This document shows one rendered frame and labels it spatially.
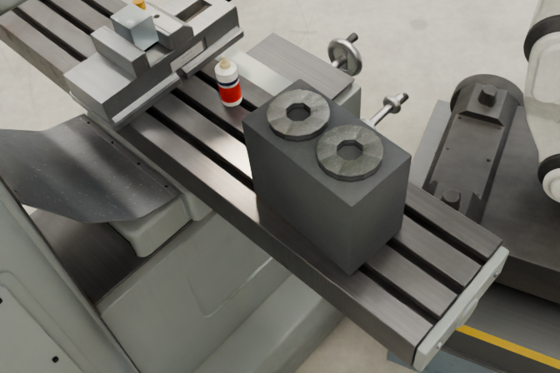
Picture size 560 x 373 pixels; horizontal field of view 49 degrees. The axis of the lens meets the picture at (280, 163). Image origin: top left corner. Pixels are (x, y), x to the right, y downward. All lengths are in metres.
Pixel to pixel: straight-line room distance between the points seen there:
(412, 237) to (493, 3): 2.11
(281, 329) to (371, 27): 1.53
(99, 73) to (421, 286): 0.69
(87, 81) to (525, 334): 1.10
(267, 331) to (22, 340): 0.84
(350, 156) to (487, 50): 1.96
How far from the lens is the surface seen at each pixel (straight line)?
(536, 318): 1.60
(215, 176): 1.08
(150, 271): 1.27
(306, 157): 0.84
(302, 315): 1.75
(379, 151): 0.83
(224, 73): 1.12
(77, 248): 1.31
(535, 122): 1.38
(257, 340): 1.74
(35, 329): 1.06
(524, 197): 1.56
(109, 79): 1.20
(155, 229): 1.20
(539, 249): 1.49
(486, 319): 1.57
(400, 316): 0.93
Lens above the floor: 1.80
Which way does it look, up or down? 52 degrees down
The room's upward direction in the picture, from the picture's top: 7 degrees counter-clockwise
